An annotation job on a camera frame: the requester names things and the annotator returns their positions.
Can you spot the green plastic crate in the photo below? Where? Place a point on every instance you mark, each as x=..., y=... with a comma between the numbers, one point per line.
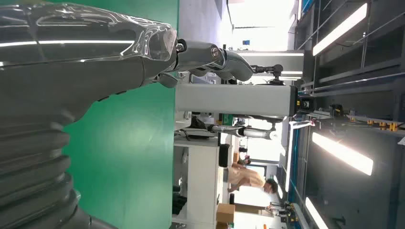
x=227, y=119

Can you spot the grey square column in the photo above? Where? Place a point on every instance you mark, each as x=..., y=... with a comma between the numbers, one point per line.
x=234, y=99

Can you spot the long ceiling light panel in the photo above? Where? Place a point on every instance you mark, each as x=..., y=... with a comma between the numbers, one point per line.
x=341, y=28
x=343, y=154
x=316, y=215

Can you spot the person in beige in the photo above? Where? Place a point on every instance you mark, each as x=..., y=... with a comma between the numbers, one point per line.
x=246, y=177

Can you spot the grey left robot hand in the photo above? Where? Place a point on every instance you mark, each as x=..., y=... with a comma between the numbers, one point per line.
x=79, y=75

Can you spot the white cabinet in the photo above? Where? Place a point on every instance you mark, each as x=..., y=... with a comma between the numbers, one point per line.
x=202, y=183

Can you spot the black yellow camera on column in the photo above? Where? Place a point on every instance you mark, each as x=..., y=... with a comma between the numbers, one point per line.
x=305, y=105

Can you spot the brown cardboard box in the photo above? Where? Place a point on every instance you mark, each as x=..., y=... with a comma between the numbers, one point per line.
x=225, y=213

